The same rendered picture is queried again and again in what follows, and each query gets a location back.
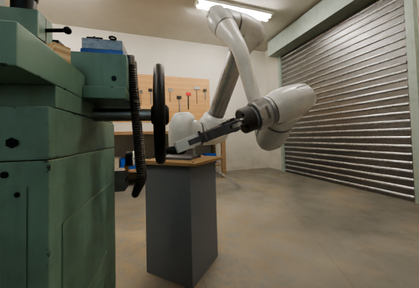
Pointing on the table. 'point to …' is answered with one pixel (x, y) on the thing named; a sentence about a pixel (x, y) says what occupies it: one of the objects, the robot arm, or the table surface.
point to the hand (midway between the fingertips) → (187, 143)
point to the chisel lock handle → (60, 30)
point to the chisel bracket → (28, 21)
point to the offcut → (60, 50)
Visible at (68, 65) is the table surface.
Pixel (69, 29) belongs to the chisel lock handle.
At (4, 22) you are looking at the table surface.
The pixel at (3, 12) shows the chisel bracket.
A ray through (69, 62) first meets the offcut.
